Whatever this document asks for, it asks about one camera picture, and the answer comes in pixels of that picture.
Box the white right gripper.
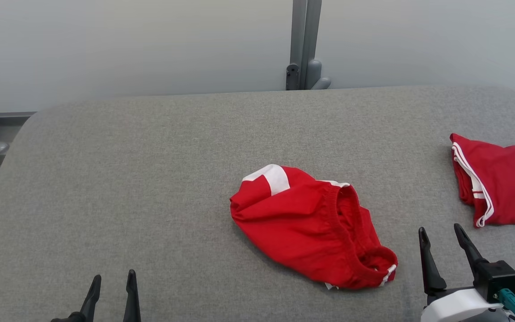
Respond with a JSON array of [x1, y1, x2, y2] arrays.
[[419, 223, 504, 322]]

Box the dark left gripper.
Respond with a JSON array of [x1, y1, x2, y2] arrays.
[[51, 269, 142, 322]]

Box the red white Bulls jersey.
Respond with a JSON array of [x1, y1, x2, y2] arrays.
[[450, 133, 515, 229]]

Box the red white shorts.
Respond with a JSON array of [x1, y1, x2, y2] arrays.
[[229, 164, 399, 290]]

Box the grey fabric sofa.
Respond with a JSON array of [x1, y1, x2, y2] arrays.
[[0, 85, 515, 322]]

